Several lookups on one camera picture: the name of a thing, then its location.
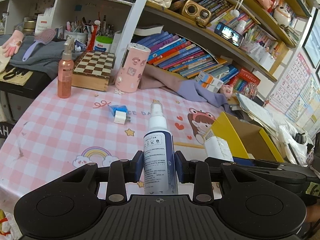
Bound yellow cardboard box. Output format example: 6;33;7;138
204;112;284;163

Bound pink glove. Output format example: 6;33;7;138
2;30;24;57

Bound orange white medicine box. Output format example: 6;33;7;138
194;71;223;93

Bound red book box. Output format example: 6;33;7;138
227;68;260;93

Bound gold retro radio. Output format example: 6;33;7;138
181;0;212;28

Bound pink pig plush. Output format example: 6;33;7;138
219;85;233;100

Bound white blue spray bottle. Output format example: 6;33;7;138
143;102;178;195

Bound wooden chess box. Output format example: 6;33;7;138
72;51;114;92

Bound pink cylindrical container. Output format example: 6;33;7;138
115;43;151;93

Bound pink checkered tablecloth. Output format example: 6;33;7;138
1;81;221;209

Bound grey clothing pile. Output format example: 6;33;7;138
0;34;83;81

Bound white charger plug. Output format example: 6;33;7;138
114;111;131;125

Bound purple hairbrush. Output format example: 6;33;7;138
22;29;56;62

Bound green lid white jar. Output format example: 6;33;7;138
94;36;113;53

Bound pink purple cloth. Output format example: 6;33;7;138
138;64;233;114

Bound pink spray bottle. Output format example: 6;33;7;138
57;38;74;99

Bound alphabet wall poster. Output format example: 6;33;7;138
269;52;311;114

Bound white carton box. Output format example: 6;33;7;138
204;136;234;161

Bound stack of papers and books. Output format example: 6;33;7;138
236;93;311;167

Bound blue plastic packet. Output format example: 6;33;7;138
108;105;128;116

